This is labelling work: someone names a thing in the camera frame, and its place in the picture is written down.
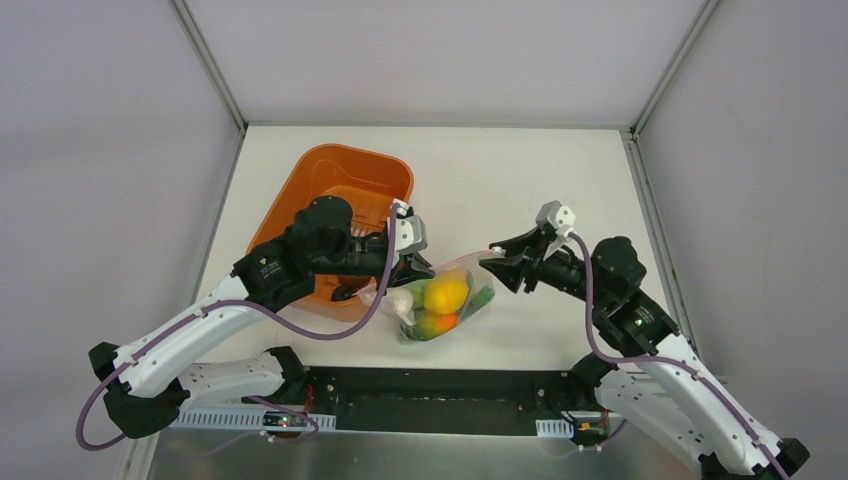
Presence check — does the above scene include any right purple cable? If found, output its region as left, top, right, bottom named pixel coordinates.
left=533, top=231, right=793, bottom=480

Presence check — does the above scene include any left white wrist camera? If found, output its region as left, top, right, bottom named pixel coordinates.
left=392, top=199, right=428, bottom=256

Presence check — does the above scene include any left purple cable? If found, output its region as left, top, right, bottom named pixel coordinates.
left=75, top=202, right=400, bottom=462

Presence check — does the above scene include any yellow lemon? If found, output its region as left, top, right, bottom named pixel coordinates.
left=424, top=276, right=469, bottom=314

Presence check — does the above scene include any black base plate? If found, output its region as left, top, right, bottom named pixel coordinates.
left=266, top=367, right=617, bottom=445

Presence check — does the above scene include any clear zip top bag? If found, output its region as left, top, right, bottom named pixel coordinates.
left=355, top=247, right=504, bottom=344

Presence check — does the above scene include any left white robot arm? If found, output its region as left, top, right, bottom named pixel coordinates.
left=89, top=196, right=434, bottom=439

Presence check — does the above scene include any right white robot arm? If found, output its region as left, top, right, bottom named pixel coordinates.
left=479, top=227, right=810, bottom=479

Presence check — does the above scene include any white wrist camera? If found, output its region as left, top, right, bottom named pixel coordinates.
left=392, top=199, right=428, bottom=256
left=536, top=200, right=577, bottom=252

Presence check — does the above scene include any white mushroom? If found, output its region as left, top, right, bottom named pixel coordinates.
left=387, top=288, right=416, bottom=326

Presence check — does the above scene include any orange plastic basket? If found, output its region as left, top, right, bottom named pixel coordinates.
left=249, top=144, right=414, bottom=323

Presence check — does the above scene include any purple cable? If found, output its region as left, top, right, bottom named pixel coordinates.
left=75, top=202, right=400, bottom=462
left=533, top=231, right=793, bottom=480

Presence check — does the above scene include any dark avocado fruit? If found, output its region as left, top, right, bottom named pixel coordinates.
left=331, top=285, right=357, bottom=302

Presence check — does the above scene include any small orange tangerine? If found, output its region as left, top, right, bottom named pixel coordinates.
left=418, top=311, right=460, bottom=338

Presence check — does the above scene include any green lime fruit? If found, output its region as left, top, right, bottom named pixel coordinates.
left=406, top=279, right=431, bottom=309

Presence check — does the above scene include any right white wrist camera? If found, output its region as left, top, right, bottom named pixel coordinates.
left=536, top=200, right=577, bottom=252

